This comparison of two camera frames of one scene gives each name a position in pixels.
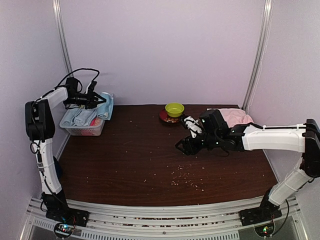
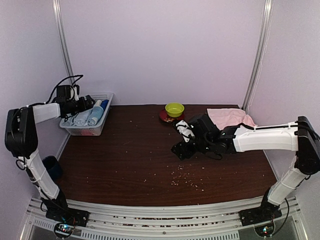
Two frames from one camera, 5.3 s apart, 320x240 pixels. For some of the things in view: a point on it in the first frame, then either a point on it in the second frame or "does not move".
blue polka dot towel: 105,110 -> 95,115
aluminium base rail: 111,222 does not move
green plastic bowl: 174,109 does not move
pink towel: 233,117 does not move
